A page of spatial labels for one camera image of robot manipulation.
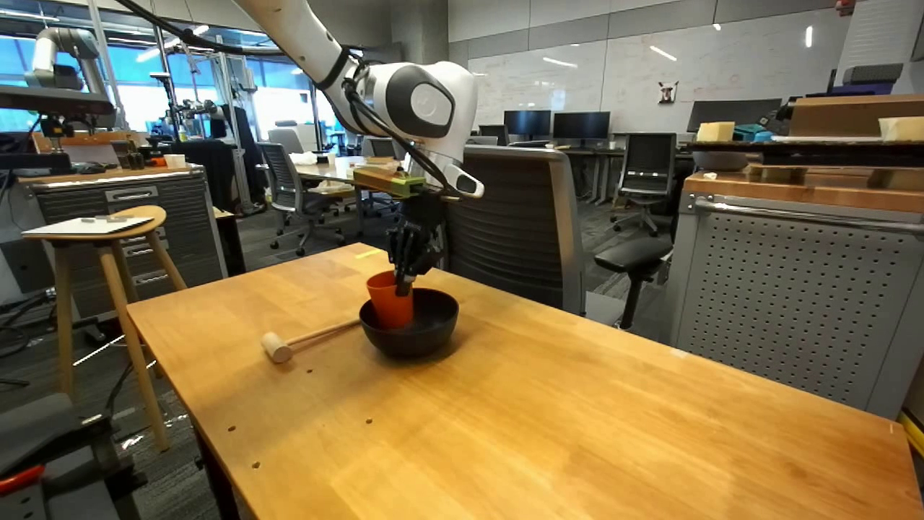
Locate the wooden stool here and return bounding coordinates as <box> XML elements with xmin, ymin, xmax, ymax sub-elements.
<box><xmin>22</xmin><ymin>203</ymin><xmax>191</xmax><ymax>455</ymax></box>

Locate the wooden tray box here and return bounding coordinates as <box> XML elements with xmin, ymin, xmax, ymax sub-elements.
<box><xmin>680</xmin><ymin>160</ymin><xmax>924</xmax><ymax>216</ymax></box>

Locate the black bowl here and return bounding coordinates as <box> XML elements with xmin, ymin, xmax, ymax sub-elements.
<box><xmin>357</xmin><ymin>287</ymin><xmax>463</xmax><ymax>365</ymax></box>

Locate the yellow strip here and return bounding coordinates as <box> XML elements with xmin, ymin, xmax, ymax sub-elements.
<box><xmin>898</xmin><ymin>411</ymin><xmax>924</xmax><ymax>462</ymax></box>

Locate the brown wooden box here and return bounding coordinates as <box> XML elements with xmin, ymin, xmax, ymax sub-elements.
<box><xmin>785</xmin><ymin>92</ymin><xmax>924</xmax><ymax>140</ymax></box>

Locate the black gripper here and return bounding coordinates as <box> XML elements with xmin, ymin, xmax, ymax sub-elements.
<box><xmin>387</xmin><ymin>187</ymin><xmax>455</xmax><ymax>299</ymax></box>

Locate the black office chair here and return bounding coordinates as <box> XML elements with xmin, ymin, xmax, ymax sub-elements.
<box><xmin>592</xmin><ymin>131</ymin><xmax>680</xmax><ymax>333</ymax></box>

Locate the grey mesh office chair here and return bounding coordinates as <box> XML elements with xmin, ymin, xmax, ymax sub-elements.
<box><xmin>439</xmin><ymin>143</ymin><xmax>589</xmax><ymax>317</ymax></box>

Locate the wooden mallet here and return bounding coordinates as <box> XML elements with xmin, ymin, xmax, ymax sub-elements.
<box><xmin>261</xmin><ymin>317</ymin><xmax>365</xmax><ymax>366</ymax></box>

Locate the grey swivel chair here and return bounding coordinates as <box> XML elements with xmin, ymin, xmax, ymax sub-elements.
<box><xmin>251</xmin><ymin>140</ymin><xmax>335</xmax><ymax>255</ymax></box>

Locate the grey filing cabinet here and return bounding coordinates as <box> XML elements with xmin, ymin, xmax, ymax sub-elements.
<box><xmin>14</xmin><ymin>164</ymin><xmax>224</xmax><ymax>325</ymax></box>

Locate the grey perforated partition cabinet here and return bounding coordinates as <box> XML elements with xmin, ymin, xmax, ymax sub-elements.
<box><xmin>666</xmin><ymin>187</ymin><xmax>924</xmax><ymax>423</ymax></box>

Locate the white board on stool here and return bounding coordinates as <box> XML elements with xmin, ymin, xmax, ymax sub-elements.
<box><xmin>22</xmin><ymin>210</ymin><xmax>156</xmax><ymax>242</ymax></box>

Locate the orange plastic cup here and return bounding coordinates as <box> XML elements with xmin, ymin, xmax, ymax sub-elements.
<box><xmin>365</xmin><ymin>270</ymin><xmax>420</xmax><ymax>336</ymax></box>

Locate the small yellow foam block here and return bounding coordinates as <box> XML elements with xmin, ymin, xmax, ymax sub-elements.
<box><xmin>693</xmin><ymin>118</ymin><xmax>739</xmax><ymax>148</ymax></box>

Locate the red handled tool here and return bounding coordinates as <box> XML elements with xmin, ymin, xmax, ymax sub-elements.
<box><xmin>0</xmin><ymin>462</ymin><xmax>50</xmax><ymax>498</ymax></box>

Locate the wide black computer monitor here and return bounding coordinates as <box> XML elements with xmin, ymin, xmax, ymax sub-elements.
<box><xmin>684</xmin><ymin>95</ymin><xmax>785</xmax><ymax>135</ymax></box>

